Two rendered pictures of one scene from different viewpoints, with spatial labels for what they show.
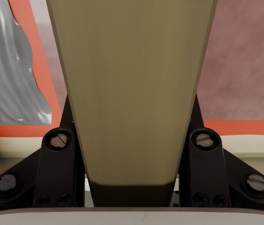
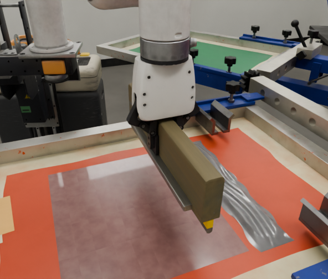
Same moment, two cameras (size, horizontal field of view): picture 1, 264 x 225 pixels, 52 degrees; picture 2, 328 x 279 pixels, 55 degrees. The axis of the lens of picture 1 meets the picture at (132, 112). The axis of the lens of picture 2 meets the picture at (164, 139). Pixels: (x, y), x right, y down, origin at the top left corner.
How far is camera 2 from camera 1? 0.46 m
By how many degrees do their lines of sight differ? 21
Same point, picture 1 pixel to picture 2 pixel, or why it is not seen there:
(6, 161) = (191, 124)
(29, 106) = not seen: hidden behind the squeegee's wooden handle
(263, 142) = (60, 160)
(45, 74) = not seen: hidden behind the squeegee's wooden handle
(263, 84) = (83, 184)
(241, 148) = (70, 155)
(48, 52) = not seen: hidden behind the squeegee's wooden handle
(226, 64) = (108, 186)
